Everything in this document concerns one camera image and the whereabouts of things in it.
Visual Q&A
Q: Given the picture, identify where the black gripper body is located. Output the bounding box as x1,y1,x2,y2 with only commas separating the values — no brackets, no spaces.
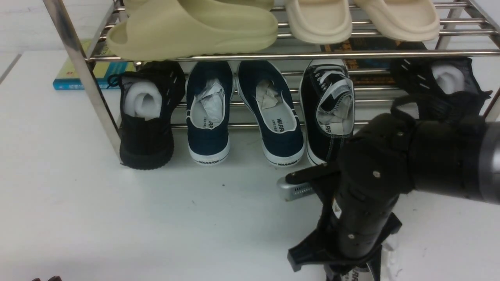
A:
287,168,402,276

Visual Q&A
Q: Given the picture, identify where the black canvas sneaker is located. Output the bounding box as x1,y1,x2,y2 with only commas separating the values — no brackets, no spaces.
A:
326,238,403,281
298,59,355,165

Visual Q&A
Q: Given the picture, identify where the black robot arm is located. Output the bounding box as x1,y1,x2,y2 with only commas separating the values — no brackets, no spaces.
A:
287,96,499,281

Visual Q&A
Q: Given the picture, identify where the steel shoe rack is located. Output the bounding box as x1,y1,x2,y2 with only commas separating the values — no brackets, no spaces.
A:
43,0,499,155

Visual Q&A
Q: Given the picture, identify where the black knit sneaker right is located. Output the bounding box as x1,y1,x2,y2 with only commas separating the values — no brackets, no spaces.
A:
389,57,492,123

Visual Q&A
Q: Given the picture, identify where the black knit sneaker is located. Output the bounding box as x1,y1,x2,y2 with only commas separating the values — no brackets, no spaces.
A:
389,57,492,123
107,60,186,170

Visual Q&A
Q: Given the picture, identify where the navy canvas shoe right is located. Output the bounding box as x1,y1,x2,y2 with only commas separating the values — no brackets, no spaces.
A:
236,60,305,167

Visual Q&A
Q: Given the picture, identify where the navy canvas shoe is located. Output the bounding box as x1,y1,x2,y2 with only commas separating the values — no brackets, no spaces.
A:
186,62,236,166
236,60,305,167

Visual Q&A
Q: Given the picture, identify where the black and orange book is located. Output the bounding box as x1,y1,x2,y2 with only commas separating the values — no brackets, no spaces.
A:
320,37,427,87

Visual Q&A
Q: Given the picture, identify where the navy canvas shoe left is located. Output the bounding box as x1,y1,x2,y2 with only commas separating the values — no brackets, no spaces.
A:
186,62,236,166

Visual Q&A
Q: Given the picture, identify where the cream foam slide left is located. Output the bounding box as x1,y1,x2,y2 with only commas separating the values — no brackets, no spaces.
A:
284,0,352,44

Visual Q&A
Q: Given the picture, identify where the cream foam slide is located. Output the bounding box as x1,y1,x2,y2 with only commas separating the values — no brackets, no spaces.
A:
354,0,441,42
284,0,352,44

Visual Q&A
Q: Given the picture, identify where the cream foam slide right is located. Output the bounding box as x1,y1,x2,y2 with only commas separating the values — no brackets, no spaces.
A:
354,0,441,42

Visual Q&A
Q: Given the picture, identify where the black knit sneaker left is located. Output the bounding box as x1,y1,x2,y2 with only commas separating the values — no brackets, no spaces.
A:
107,60,186,170

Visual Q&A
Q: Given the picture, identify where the olive green foam slide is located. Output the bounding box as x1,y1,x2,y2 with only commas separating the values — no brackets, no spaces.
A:
106,0,279,62

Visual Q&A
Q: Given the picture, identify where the yellow and blue book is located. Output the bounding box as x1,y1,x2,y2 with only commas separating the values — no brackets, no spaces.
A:
52,58,136,91

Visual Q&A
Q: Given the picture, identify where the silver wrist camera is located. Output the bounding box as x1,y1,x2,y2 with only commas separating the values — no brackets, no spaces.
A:
276,162,340,202

